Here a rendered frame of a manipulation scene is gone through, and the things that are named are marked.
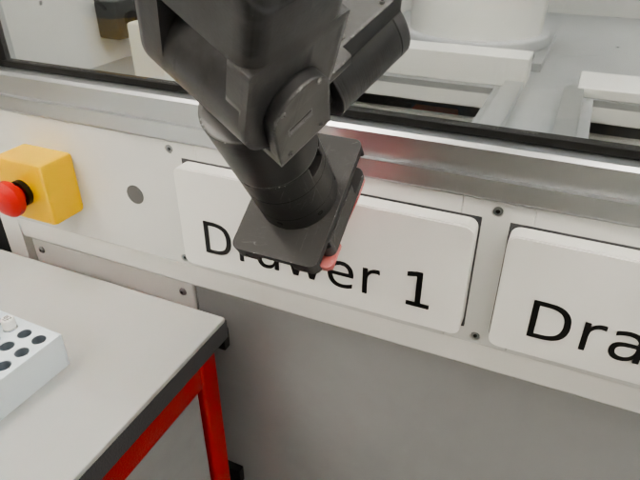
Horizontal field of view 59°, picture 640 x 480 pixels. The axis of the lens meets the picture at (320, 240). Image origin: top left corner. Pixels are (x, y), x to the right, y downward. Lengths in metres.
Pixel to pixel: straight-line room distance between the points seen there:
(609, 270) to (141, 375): 0.42
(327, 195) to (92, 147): 0.34
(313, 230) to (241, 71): 0.19
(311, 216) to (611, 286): 0.23
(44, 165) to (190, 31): 0.43
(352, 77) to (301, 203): 0.09
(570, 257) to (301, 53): 0.29
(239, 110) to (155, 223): 0.42
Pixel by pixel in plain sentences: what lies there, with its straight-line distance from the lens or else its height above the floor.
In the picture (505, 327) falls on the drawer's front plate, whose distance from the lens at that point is 0.51.
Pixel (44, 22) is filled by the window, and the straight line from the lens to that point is 0.67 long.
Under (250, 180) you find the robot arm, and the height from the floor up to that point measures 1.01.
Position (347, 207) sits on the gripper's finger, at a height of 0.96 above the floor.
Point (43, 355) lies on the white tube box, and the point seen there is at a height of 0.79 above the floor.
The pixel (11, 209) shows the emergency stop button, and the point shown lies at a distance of 0.68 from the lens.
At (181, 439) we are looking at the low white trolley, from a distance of 0.67.
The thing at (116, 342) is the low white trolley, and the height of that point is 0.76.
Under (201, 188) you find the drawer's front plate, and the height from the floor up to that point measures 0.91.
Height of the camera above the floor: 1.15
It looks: 31 degrees down
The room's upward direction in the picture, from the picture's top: straight up
